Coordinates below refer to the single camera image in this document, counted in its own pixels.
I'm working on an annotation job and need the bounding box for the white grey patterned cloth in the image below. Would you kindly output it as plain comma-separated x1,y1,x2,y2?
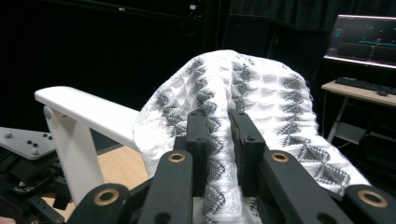
132,49,372,224

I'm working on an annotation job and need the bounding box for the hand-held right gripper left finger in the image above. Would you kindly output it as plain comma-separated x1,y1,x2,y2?
173,108,209,198

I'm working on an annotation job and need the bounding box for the white desk lamp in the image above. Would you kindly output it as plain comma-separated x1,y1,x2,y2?
34,86,142,207

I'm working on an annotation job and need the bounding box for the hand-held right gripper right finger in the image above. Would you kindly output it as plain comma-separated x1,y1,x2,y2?
228,108,267,198

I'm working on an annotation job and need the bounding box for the computer monitor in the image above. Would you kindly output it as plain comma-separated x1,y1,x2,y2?
323,13,396,70

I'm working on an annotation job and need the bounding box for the black keyboard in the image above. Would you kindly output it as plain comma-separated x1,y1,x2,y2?
334,77,396,96

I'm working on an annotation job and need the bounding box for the wooden side desk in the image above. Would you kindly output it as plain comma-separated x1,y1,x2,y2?
319,79,396,145

